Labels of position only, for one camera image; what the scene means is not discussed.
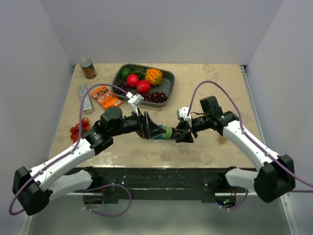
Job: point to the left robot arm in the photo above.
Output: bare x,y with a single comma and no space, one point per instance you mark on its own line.
32,187

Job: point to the red apple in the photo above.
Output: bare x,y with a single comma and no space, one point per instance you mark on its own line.
143,87
132,80

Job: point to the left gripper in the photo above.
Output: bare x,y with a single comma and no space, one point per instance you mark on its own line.
145,124

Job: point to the green bottle lid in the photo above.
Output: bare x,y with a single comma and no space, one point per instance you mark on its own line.
168,132

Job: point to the tin can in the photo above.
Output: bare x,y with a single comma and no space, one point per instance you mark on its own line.
87,67

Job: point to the green lime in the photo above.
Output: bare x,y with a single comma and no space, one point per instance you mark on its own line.
126,72

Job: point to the dark red grape bunch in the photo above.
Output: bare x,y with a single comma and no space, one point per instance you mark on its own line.
152,96

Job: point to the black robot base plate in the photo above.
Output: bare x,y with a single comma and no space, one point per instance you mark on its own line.
197,184

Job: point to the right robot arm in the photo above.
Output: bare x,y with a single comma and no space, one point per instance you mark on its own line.
272,177

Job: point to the orange spiky fruit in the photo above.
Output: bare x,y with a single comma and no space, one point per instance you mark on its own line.
154,76

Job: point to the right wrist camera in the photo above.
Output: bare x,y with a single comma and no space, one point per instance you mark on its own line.
184,115

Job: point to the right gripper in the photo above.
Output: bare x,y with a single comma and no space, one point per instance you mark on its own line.
186,137

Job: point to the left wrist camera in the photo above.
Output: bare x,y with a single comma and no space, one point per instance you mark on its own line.
134,100

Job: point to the green herb sprig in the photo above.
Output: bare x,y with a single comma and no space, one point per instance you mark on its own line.
139,70

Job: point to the green lidded pill bottle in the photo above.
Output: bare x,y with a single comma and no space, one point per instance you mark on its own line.
175,134

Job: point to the silver toothpaste box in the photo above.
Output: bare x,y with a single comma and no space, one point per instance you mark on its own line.
84,95

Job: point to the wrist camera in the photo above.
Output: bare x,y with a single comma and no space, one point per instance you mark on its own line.
184,115
134,100

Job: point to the red cherry tomato cluster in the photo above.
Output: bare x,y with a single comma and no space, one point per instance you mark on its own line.
75,130

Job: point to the teal weekly pill organizer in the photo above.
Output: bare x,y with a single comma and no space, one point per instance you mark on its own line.
155,134

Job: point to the orange snack box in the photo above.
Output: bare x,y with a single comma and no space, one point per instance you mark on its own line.
106,98

